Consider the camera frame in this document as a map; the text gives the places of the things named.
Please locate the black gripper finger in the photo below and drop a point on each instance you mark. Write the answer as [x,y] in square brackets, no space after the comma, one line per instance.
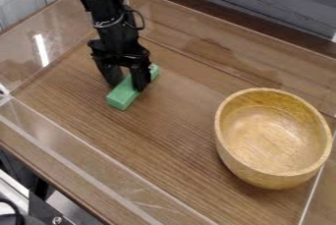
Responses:
[111,72]
[140,76]

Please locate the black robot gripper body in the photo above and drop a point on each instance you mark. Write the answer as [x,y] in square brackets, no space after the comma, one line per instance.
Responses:
[116,48]

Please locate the green rectangular block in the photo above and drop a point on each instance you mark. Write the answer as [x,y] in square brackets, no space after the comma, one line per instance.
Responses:
[123,95]

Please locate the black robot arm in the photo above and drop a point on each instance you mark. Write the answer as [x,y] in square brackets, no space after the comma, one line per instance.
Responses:
[116,48]

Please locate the brown wooden bowl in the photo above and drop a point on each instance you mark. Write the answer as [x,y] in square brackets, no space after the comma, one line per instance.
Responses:
[272,138]

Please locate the clear acrylic tray wall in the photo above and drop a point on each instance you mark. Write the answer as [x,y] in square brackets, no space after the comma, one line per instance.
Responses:
[84,173]

